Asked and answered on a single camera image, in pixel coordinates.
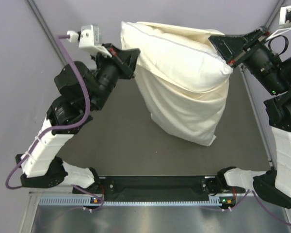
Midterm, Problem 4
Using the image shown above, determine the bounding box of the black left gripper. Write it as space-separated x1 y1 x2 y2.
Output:
87 43 138 112

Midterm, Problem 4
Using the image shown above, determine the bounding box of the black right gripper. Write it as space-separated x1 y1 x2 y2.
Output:
207 24 286 94

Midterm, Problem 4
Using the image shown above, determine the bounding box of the white pillow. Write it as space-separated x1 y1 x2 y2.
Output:
121 22 233 93

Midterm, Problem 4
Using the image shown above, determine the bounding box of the cream pillowcase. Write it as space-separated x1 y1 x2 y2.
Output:
134 21 230 147

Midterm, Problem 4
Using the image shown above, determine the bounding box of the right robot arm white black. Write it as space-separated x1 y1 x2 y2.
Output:
209 27 291 209

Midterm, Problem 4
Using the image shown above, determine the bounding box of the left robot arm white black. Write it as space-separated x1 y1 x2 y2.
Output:
16 44 140 193

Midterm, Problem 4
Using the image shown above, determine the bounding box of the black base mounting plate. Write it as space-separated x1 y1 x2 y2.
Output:
72 174 245 202

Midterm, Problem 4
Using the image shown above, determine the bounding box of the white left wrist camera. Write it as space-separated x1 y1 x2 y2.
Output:
66 24 112 57

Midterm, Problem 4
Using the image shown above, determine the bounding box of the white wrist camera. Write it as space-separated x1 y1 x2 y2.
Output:
266 5 291 41
66 24 112 57

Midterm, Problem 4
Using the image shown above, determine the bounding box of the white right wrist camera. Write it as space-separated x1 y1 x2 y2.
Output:
266 5 291 41

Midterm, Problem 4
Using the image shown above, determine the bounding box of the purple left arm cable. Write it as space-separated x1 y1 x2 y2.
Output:
5 34 105 212

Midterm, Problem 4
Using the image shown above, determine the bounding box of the right aluminium corner post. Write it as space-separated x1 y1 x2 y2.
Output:
264 0 286 28

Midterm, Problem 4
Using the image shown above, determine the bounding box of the aluminium corner post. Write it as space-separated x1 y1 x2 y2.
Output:
25 0 67 66
264 0 286 28

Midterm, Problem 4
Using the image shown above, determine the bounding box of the left aluminium corner post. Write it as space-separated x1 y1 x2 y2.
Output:
25 0 67 66

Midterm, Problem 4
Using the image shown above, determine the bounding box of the aluminium frame rail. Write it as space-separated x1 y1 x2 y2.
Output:
29 191 73 197

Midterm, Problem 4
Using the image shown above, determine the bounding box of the grey slotted cable duct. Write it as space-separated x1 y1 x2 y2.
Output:
39 196 234 206

